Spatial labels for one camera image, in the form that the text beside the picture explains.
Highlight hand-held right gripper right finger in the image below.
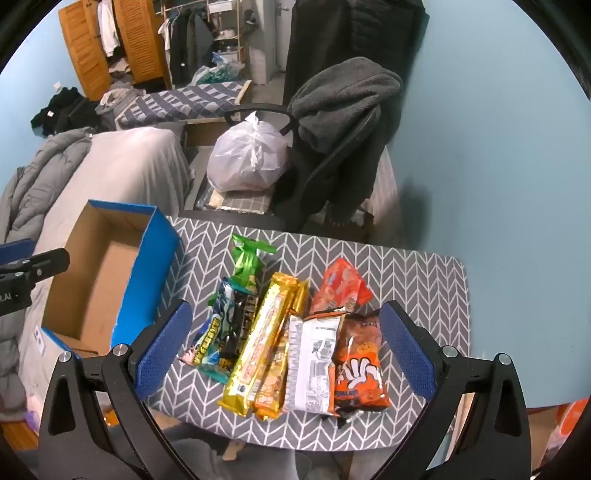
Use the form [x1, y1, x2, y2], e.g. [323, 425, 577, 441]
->
[379, 300, 533, 480]

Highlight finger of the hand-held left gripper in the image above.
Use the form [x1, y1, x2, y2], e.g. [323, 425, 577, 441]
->
[0, 248, 71, 283]
[0, 239, 36, 267]

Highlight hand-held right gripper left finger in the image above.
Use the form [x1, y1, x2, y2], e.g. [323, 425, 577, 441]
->
[39, 299, 193, 480]

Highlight orange brown snack packet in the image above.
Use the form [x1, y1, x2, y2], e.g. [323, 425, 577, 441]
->
[329, 308, 392, 415]

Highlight teal snack packet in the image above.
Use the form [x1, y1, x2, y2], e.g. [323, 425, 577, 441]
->
[180, 277, 245, 372]

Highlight blue cardboard box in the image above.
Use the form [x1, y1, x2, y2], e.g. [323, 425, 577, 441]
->
[41, 199, 182, 366]

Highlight black snack packet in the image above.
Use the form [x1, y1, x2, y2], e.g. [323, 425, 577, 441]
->
[216, 291, 260, 385]

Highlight shiny gold snack packet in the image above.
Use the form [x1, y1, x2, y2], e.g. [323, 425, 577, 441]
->
[218, 272, 301, 418]

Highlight white and orange snack packet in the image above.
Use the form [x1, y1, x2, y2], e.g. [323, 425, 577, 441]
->
[281, 311, 347, 416]

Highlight yellow orange snack packet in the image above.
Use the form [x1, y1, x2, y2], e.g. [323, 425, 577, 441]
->
[253, 281, 311, 422]

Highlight grey comforter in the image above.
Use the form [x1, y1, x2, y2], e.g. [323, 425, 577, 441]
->
[0, 129, 95, 422]

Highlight red orange snack packet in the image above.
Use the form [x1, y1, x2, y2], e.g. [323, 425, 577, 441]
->
[308, 257, 373, 317]

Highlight green snack packet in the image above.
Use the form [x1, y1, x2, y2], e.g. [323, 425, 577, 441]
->
[232, 234, 278, 294]

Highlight bed with grey sheet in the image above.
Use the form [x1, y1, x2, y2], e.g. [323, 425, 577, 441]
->
[18, 127, 195, 409]

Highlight black clothes pile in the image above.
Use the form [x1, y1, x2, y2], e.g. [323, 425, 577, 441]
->
[31, 86, 101, 137]

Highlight person's grey pants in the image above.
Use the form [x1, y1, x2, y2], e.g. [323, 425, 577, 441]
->
[168, 422, 375, 480]

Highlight black office chair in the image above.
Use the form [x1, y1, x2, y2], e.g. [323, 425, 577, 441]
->
[224, 104, 376, 232]

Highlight brown cardboard box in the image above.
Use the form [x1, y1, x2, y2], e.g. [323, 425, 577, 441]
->
[185, 117, 232, 149]

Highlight grey patterned mattress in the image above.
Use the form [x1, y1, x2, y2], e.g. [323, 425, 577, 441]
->
[115, 79, 253, 131]

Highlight white plastic bag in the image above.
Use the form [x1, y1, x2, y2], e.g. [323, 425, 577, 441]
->
[208, 112, 291, 193]

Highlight white hanging shirt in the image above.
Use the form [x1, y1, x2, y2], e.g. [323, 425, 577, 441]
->
[98, 0, 122, 57]

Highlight wooden louvred wardrobe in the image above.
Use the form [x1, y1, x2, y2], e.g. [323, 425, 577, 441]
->
[58, 0, 172, 101]

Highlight teal plastic bag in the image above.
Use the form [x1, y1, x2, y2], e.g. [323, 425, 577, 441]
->
[191, 61, 246, 86]

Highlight dark grey fleece blanket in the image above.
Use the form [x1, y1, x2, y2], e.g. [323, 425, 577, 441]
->
[287, 56, 404, 227]

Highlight clothes rack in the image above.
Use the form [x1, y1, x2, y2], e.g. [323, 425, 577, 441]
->
[159, 0, 246, 92]

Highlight black hanging coat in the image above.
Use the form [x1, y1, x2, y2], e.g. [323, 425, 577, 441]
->
[283, 0, 426, 109]

